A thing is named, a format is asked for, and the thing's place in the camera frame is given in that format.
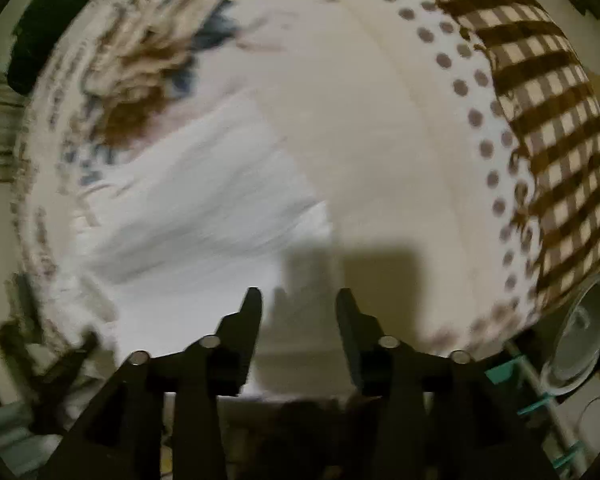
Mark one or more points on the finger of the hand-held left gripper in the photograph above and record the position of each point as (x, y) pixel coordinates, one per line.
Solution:
(62, 375)

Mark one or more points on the brown checked cloth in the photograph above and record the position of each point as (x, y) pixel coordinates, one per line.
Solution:
(555, 125)

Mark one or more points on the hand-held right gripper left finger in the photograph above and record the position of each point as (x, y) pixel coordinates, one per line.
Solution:
(245, 347)

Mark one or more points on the dark cloth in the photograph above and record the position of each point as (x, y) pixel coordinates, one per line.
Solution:
(45, 30)

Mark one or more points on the white rack with teal clips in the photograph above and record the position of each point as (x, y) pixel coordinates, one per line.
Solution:
(532, 390)

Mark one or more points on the striped cloth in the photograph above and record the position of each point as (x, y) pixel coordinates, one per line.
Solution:
(0, 130)

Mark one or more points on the white pants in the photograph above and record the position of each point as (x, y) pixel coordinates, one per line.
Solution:
(190, 210)

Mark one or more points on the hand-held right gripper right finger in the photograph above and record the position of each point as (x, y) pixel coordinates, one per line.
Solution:
(355, 352)

